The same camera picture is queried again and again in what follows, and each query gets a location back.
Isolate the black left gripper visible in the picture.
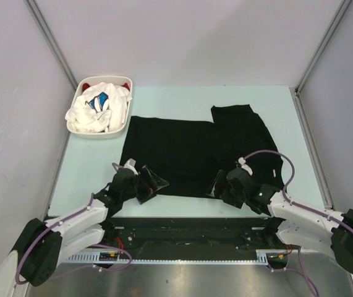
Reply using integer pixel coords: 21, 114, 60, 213
121, 166, 168, 204

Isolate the black t shirt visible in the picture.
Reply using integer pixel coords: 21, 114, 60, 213
119, 105, 284, 198

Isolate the white plastic laundry basket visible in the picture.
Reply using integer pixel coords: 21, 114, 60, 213
65, 75, 133, 139

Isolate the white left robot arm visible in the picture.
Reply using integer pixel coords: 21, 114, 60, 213
12, 165, 169, 286

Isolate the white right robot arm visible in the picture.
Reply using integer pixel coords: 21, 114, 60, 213
206, 168, 353, 274

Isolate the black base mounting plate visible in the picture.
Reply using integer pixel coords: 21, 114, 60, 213
41, 216, 288, 259

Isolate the white t shirt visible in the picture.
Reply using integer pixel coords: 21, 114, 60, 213
65, 82, 132, 136

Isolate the red t shirt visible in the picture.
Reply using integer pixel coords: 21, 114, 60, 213
82, 83, 130, 92

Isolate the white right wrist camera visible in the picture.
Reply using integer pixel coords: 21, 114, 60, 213
237, 157, 253, 176

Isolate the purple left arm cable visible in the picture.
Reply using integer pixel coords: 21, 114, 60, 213
15, 162, 134, 285

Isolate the slotted white cable duct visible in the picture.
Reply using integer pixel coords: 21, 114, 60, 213
61, 250, 271, 265

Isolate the right aluminium frame post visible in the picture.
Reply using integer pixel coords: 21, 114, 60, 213
295, 0, 353, 93

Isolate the aluminium frame post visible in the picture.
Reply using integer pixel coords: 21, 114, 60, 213
295, 0, 353, 93
23, 0, 78, 90

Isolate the left aluminium frame post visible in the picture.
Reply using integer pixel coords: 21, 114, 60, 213
23, 0, 78, 90

